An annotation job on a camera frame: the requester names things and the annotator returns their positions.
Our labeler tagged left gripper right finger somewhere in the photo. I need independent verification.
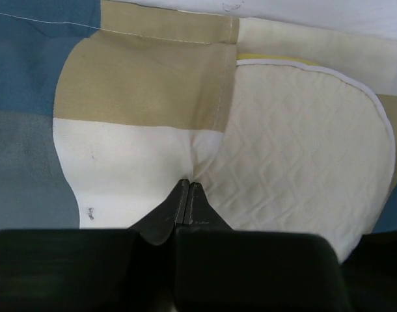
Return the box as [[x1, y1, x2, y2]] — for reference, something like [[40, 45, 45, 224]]
[[174, 183, 352, 311]]

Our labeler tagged blue beige patchwork pillowcase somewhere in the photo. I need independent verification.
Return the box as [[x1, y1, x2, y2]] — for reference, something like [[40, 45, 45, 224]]
[[0, 1, 397, 230]]

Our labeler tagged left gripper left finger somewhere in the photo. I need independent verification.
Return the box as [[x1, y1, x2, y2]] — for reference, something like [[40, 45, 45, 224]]
[[0, 180, 189, 311]]

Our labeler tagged cream pillow with yellow edge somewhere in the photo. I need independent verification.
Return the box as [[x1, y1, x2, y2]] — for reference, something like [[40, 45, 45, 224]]
[[195, 58, 396, 261]]

